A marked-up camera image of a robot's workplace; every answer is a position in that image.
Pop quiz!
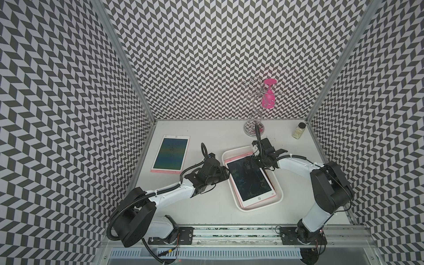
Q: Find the pink writing tablet colourful screen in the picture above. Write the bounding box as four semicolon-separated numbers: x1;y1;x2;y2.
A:
150;135;190;174

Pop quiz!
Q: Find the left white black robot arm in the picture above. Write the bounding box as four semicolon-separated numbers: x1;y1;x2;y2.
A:
106;143;230;247

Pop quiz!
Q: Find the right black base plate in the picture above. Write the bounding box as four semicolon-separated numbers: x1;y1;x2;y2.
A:
277;226;327;247

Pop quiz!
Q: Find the pink plastic goblet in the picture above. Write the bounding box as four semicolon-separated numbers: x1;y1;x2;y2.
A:
261;78;277;109

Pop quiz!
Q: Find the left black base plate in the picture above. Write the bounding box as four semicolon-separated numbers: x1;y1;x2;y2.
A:
148;226;194;245

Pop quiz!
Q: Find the aluminium front rail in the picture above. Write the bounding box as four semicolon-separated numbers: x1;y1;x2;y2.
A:
99;225;375;249

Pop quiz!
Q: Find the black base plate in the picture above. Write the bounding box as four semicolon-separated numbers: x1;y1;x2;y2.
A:
148;226;194;245
277;226;327;247

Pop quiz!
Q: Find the small glass jar black lid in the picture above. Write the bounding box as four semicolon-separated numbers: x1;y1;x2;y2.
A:
292;122;307;139

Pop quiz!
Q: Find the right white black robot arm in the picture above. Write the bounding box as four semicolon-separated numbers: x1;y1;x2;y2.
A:
251;124;354;245

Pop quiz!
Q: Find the white plastic storage tray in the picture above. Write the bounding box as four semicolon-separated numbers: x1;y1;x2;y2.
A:
221;146;284;213

